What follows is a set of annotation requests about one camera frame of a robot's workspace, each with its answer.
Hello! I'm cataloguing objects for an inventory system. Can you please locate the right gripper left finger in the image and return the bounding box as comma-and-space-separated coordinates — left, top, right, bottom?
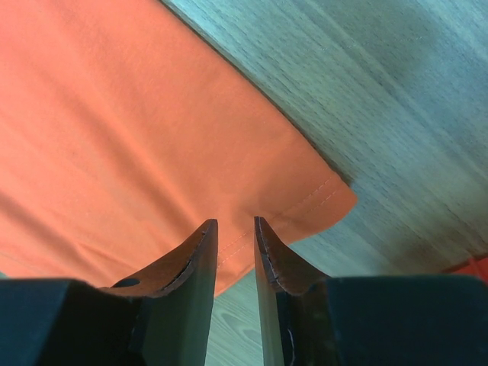
105, 219, 218, 365

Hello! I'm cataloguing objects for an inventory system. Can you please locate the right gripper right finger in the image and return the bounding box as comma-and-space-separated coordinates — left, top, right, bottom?
254, 217, 339, 365

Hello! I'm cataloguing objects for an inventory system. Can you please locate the orange t-shirt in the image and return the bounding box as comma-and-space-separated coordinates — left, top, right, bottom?
1, 1, 357, 294

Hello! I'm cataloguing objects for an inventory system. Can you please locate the red plastic bin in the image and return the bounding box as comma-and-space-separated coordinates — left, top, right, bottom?
443, 255, 487, 278

